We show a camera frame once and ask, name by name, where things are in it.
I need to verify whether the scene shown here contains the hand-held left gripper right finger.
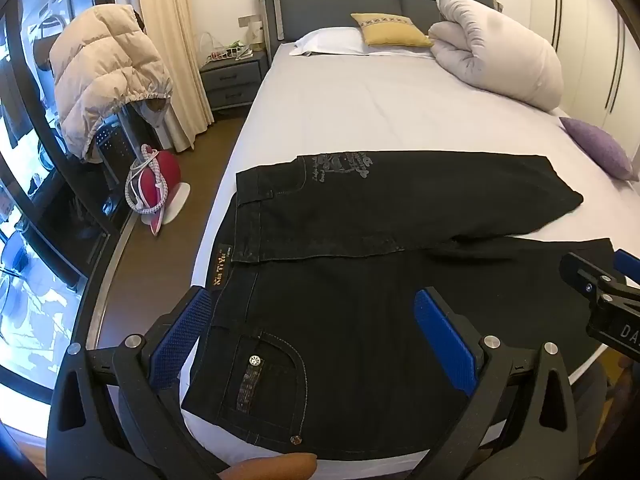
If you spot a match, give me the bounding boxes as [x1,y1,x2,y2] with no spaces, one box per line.
[412,287,587,480]

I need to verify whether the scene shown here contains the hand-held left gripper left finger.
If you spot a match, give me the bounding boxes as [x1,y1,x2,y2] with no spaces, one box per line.
[45,287,226,480]

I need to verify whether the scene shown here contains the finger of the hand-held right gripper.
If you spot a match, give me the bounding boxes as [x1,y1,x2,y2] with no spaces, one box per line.
[614,249,640,291]
[559,251,619,307]

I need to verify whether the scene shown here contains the black denim pants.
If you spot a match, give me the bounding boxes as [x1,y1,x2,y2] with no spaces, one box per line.
[180,150,621,463]

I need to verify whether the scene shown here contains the person's left hand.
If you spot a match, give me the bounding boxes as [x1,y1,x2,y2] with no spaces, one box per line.
[215,452,318,480]

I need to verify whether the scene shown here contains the purple cushion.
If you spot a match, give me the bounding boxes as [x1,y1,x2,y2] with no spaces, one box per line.
[559,116,640,181]

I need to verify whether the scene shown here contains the red garment steamer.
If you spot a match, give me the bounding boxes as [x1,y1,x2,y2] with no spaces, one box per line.
[125,144,183,236]

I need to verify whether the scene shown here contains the large glass window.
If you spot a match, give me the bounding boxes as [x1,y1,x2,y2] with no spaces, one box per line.
[0,0,136,411]

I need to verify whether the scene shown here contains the black perforated chair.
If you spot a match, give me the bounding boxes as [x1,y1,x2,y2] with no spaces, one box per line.
[92,120,137,186]

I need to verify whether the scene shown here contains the bed with white sheet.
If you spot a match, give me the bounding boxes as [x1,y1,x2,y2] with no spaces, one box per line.
[180,40,640,480]

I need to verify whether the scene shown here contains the rolled white duvet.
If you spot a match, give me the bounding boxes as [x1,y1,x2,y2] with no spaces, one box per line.
[428,0,566,111]

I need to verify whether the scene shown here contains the grey nightstand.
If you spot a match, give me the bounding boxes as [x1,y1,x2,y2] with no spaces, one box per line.
[199,52,271,111]

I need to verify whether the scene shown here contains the white wardrobe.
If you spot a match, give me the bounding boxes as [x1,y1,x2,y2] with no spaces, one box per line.
[530,0,640,171]

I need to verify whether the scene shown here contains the beige puffer jacket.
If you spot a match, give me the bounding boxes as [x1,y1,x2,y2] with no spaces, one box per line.
[48,4,173,161]

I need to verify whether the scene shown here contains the cream curtain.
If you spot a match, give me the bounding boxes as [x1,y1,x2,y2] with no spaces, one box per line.
[135,0,213,153]

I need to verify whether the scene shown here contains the yellow patterned pillow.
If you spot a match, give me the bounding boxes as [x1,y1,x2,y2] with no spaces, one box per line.
[350,12,435,48]

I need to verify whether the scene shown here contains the white pillow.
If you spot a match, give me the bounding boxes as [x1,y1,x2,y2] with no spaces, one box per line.
[290,27,372,57]

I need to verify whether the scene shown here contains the wire basket with small things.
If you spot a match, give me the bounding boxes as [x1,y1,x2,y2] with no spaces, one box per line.
[200,32,253,63]

